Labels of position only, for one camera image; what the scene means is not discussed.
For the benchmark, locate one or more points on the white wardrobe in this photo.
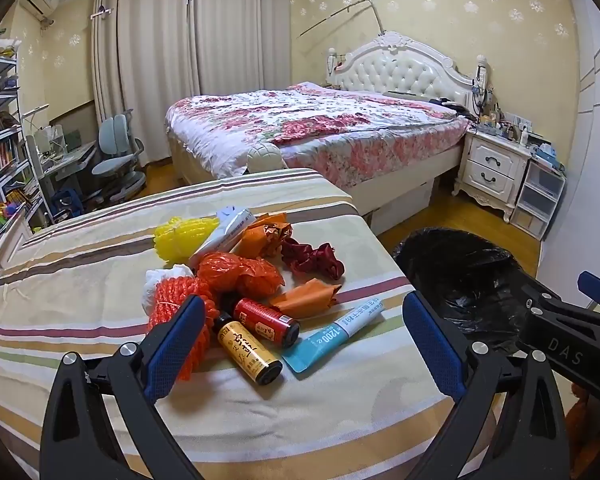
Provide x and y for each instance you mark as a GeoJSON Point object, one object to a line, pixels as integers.
{"type": "Point", "coordinates": [595, 135]}

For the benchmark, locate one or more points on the beige curtain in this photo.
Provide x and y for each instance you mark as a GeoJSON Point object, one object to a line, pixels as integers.
{"type": "Point", "coordinates": [145, 60]}
{"type": "Point", "coordinates": [240, 25]}

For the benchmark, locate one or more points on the white nightstand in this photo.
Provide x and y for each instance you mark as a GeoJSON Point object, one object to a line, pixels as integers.
{"type": "Point", "coordinates": [490, 165]}

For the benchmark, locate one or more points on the dark red wrapper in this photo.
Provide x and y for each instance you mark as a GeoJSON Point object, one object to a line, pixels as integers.
{"type": "Point", "coordinates": [312, 257]}

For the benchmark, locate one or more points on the grey desk chair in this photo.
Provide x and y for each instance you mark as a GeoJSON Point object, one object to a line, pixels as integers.
{"type": "Point", "coordinates": [115, 135]}

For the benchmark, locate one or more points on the yellow label brown bottle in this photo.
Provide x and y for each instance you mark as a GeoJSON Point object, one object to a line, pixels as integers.
{"type": "Point", "coordinates": [245, 352]}

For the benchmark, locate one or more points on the orange paper piece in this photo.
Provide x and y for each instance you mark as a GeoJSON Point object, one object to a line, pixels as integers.
{"type": "Point", "coordinates": [305, 299]}

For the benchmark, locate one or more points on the black bag trash bin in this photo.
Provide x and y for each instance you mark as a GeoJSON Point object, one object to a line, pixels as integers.
{"type": "Point", "coordinates": [460, 280]}

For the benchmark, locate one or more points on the orange plastic bag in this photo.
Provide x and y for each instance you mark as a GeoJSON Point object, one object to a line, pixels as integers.
{"type": "Point", "coordinates": [265, 235]}

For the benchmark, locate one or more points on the blue tissue box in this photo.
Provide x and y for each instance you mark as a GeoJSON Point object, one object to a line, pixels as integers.
{"type": "Point", "coordinates": [547, 152]}

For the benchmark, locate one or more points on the thin bent wall rod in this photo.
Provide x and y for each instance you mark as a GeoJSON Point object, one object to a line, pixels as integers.
{"type": "Point", "coordinates": [377, 15]}

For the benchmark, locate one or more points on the pile of small toiletries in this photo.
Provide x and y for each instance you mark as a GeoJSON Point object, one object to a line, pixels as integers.
{"type": "Point", "coordinates": [500, 125]}

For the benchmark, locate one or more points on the orange-red foam fruit net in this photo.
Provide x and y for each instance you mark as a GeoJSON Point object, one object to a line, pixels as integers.
{"type": "Point", "coordinates": [170, 302]}

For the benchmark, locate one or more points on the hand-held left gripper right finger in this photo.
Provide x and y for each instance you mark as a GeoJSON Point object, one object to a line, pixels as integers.
{"type": "Point", "coordinates": [432, 345]}

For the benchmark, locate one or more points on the orange cloth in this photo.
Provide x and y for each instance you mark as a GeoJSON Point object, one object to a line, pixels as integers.
{"type": "Point", "coordinates": [577, 410]}

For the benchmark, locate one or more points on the red label small bottle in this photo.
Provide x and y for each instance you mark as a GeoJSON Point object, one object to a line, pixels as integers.
{"type": "Point", "coordinates": [262, 320]}

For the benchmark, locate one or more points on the blue crate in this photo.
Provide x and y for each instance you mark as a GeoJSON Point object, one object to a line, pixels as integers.
{"type": "Point", "coordinates": [65, 207]}

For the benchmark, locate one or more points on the orange-red plastic bag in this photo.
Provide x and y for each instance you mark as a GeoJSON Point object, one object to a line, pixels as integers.
{"type": "Point", "coordinates": [240, 275]}

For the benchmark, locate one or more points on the blue white toothpaste tube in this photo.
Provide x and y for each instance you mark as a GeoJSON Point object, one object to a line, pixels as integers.
{"type": "Point", "coordinates": [325, 340]}

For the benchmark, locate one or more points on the floral quilt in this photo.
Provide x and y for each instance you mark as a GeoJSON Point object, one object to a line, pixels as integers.
{"type": "Point", "coordinates": [305, 125]}

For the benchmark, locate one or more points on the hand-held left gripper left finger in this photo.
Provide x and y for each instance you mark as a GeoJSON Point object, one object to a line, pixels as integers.
{"type": "Point", "coordinates": [172, 345]}

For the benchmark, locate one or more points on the white cardboard carton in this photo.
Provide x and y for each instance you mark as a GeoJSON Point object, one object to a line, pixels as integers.
{"type": "Point", "coordinates": [230, 230]}

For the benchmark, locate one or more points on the dark cloth pile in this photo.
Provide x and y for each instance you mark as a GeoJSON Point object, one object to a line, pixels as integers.
{"type": "Point", "coordinates": [450, 105]}

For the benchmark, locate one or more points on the white desk lamp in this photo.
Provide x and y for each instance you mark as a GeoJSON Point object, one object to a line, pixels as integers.
{"type": "Point", "coordinates": [32, 150]}

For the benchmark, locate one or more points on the white wrapper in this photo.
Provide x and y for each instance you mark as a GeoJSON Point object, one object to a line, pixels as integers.
{"type": "Point", "coordinates": [160, 282]}

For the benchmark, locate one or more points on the grey study desk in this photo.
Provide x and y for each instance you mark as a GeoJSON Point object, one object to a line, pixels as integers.
{"type": "Point", "coordinates": [67, 157]}

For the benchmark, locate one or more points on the white bookshelf with books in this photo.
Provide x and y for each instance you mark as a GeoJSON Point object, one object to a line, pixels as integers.
{"type": "Point", "coordinates": [2, 155]}

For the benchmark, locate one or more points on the yellow foam fruit net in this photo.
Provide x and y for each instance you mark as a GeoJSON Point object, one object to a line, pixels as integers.
{"type": "Point", "coordinates": [180, 240]}

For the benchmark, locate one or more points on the clear plastic drawer unit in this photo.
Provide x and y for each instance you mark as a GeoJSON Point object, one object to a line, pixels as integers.
{"type": "Point", "coordinates": [537, 200]}

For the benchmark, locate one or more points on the white tufted bed frame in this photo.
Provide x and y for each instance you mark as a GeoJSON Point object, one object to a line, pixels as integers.
{"type": "Point", "coordinates": [400, 67]}

